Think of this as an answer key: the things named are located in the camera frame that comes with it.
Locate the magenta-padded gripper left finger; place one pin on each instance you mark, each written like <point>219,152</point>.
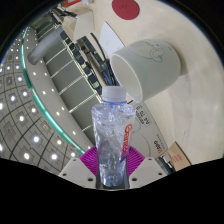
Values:
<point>88,160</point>

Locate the white carton box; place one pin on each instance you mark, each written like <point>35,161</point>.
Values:
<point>148,133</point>

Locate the flat brown cardboard piece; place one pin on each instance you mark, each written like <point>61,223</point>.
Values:
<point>179,157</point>

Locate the white ceramic mug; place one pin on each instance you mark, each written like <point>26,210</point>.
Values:
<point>156,70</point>

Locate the white printed paper sheet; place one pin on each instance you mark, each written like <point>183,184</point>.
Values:
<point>111,38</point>

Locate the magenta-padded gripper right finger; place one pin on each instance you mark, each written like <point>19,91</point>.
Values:
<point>136,160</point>

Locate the group of ceiling lights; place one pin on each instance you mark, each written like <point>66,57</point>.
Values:
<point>21,118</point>

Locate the clear plastic water bottle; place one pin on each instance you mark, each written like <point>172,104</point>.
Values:
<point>111,133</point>

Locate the flat round red coaster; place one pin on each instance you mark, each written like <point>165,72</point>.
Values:
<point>125,8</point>

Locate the row of black office chairs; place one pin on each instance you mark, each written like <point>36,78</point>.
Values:
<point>83,63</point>

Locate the round grey column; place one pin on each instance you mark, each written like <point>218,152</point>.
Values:
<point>43,48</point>

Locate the long curved conference desk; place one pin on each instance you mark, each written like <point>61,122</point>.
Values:
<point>91,50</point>

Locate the dark desk telephone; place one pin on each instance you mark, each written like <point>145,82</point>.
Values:
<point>106,71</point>

